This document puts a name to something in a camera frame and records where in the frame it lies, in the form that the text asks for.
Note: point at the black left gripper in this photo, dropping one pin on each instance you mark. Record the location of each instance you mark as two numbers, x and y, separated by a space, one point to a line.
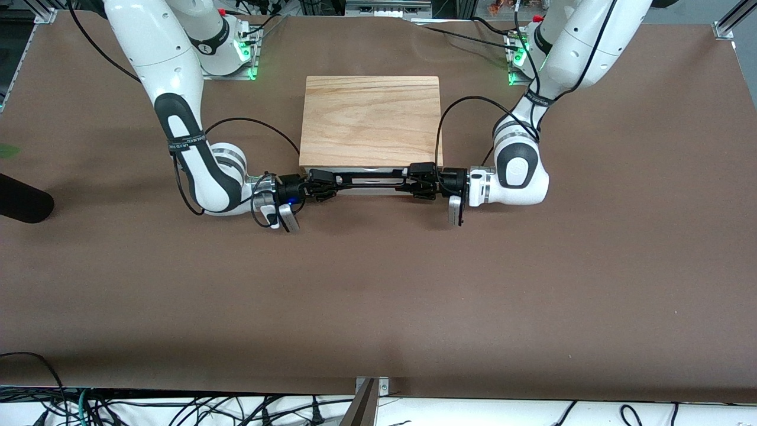
452 180

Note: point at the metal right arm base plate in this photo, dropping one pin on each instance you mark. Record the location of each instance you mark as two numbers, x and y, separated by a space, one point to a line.
248 72

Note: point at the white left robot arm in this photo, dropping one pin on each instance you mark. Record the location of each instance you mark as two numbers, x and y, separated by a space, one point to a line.
579 47

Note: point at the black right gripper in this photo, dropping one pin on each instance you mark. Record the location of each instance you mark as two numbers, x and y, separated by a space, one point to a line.
290 186

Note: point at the grey brown mount pole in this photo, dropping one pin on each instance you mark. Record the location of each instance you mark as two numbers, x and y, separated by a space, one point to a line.
361 408

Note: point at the metal clamp bracket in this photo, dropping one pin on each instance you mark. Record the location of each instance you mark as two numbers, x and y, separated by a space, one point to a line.
383 386

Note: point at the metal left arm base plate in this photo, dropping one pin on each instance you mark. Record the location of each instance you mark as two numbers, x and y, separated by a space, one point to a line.
512 78

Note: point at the small green leaf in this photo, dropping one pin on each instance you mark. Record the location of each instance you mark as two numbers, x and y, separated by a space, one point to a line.
8 151

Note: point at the wooden drawer cabinet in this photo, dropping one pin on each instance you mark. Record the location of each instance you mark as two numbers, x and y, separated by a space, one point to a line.
369 118

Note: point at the aluminium frame extrusion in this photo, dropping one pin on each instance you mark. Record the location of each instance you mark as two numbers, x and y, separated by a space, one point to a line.
46 13
728 22

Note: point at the orange background clutter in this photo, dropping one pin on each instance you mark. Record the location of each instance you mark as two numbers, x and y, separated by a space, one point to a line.
502 6

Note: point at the black cylindrical object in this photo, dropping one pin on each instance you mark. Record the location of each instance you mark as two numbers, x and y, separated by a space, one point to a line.
23 201

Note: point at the grey device with ports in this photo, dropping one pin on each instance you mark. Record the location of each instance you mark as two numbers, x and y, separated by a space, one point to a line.
387 7

